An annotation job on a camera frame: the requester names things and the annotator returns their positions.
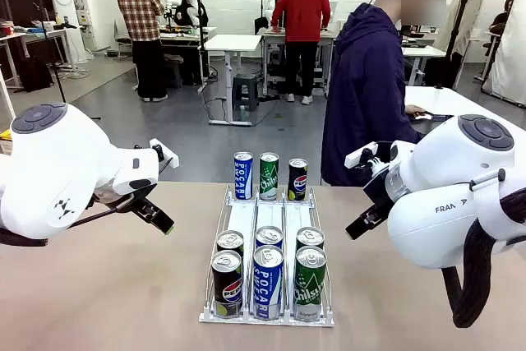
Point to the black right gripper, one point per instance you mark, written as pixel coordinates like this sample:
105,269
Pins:
384,195

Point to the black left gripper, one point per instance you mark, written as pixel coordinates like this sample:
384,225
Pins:
139,197

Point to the black Pepsi can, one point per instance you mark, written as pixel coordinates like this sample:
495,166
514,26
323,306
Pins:
227,281
230,241
298,180

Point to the blue Pocari Sweat can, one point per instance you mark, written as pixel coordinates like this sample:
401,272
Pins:
243,176
268,281
269,236

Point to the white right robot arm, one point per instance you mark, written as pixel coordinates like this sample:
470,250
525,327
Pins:
444,170

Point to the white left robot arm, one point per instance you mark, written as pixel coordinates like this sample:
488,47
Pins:
61,153

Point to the person in purple hoodie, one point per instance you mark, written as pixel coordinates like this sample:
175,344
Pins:
361,92

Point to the person in plaid shirt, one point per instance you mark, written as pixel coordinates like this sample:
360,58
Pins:
141,18

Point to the person in red hoodie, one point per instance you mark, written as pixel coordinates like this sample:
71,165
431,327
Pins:
302,18

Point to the person in beige jacket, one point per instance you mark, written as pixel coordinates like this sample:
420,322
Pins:
464,18

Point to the seated person in dark clothes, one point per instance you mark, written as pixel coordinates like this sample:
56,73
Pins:
501,22

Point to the person's right hand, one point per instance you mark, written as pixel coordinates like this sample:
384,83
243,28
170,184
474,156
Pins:
415,110

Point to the green Chilsung cider can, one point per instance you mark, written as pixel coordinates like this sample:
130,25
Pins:
310,285
310,236
269,178

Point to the large white table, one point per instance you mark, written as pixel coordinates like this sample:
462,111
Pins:
452,100

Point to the grey plastic stool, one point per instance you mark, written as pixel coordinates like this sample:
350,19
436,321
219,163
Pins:
245,88

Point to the black tripod stand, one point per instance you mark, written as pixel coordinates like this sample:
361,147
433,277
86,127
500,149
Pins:
57,71

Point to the long white desk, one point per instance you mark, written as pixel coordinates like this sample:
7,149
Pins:
423,52

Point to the black bag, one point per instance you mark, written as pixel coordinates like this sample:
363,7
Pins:
35,75

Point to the small white desk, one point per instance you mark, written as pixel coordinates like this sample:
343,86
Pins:
234,42

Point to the white black background robot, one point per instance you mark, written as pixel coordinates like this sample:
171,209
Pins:
187,6

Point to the white side desk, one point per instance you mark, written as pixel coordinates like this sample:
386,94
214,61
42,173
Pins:
37,34

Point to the white hanging curtain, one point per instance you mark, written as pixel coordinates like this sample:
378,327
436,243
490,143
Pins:
509,38

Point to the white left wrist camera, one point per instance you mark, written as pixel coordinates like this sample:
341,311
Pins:
168,158

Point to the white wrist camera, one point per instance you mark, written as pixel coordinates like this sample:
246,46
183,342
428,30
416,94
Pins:
168,158
363,155

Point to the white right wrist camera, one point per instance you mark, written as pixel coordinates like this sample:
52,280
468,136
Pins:
363,155

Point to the black camera tripod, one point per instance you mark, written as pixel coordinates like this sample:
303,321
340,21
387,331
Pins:
456,30

